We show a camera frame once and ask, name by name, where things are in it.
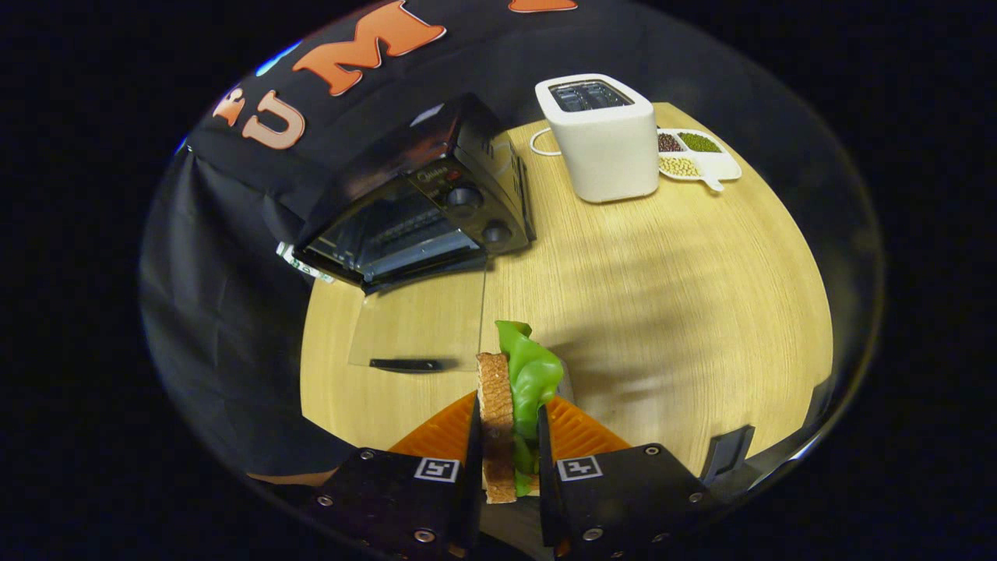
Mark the white pop-up toaster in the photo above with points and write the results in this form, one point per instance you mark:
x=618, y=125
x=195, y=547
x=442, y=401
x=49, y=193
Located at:
x=615, y=148

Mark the small white green-label bottle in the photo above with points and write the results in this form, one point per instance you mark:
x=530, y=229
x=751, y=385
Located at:
x=304, y=265

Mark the white divided dish of beans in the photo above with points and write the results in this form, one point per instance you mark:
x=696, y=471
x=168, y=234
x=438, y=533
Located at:
x=724, y=165

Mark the toast sandwich with green lettuce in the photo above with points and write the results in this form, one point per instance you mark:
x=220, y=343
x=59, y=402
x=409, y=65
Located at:
x=495, y=405

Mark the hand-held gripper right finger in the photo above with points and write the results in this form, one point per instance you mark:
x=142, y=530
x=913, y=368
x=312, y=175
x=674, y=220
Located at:
x=615, y=506

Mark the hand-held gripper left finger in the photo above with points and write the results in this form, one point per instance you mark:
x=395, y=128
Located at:
x=413, y=506

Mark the black toaster oven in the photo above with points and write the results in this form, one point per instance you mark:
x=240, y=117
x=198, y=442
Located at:
x=405, y=202

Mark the ceiling light strip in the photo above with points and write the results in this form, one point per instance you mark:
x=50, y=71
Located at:
x=277, y=58

